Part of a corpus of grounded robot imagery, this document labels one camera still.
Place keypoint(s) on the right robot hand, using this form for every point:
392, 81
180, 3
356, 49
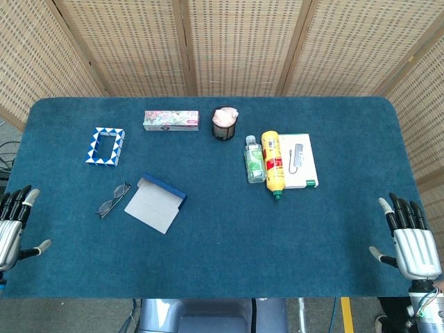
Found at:
416, 249

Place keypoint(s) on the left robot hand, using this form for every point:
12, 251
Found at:
8, 232

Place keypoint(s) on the black wire-frame eyeglasses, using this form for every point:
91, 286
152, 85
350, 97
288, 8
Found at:
104, 207

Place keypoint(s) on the blue glasses box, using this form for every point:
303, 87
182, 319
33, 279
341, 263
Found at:
152, 208

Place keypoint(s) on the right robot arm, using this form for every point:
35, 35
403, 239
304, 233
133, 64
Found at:
430, 312

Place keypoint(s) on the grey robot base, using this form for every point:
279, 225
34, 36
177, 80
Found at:
208, 315

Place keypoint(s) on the person's black shoe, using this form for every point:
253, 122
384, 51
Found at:
392, 308

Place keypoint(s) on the blue white snake puzzle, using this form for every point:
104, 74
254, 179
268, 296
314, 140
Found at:
91, 150

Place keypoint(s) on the white USB hub box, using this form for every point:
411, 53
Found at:
305, 166

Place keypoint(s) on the yellow bottle green cap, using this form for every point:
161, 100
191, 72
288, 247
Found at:
272, 163

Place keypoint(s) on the clear bottle green label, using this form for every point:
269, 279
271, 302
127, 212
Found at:
255, 163

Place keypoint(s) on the blue carpet table cover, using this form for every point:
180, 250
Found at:
222, 243

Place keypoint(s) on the floral toothpaste box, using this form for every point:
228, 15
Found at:
170, 119

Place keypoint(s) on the black mesh pen cup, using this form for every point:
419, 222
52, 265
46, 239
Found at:
223, 133

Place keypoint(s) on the pink cloth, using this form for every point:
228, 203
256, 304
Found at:
225, 116

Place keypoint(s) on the woven folding screen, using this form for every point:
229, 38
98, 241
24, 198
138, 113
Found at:
243, 45

